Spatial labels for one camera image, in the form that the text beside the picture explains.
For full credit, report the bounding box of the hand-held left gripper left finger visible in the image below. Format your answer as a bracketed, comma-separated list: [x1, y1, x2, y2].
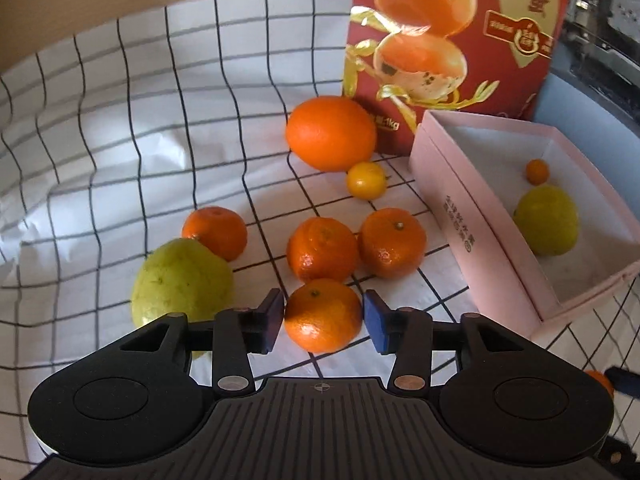
[119, 288, 285, 395]

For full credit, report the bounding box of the large orange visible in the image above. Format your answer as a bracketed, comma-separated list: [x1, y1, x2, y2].
[285, 96, 377, 172]

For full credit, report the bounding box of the small green guava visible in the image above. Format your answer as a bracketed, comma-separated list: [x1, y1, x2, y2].
[513, 185, 580, 256]

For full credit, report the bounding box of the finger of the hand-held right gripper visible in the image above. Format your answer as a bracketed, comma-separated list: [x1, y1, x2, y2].
[604, 367, 640, 397]

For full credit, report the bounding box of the small yellow kumquat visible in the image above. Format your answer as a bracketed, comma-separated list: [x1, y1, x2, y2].
[346, 161, 388, 200]

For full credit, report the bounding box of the red printed carton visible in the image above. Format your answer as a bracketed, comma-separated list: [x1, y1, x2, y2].
[341, 0, 576, 156]

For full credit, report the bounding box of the white checked cloth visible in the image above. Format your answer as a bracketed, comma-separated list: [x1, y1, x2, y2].
[0, 0, 640, 480]

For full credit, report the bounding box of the mandarin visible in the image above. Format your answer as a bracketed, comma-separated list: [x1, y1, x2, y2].
[585, 370, 615, 398]
[181, 206, 248, 262]
[286, 217, 359, 283]
[358, 208, 427, 279]
[284, 280, 363, 353]

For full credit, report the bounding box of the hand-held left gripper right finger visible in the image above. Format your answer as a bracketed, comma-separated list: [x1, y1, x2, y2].
[363, 290, 531, 395]

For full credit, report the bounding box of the large green guava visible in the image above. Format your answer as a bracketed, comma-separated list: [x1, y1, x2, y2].
[131, 238, 235, 358]

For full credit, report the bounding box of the small orange kumquat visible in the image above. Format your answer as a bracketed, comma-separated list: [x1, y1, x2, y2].
[526, 158, 550, 184]

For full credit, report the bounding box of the open computer case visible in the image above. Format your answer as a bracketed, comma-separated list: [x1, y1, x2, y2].
[537, 0, 640, 136]

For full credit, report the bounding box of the pink cardboard box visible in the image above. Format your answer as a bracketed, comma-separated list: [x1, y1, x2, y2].
[409, 109, 640, 338]

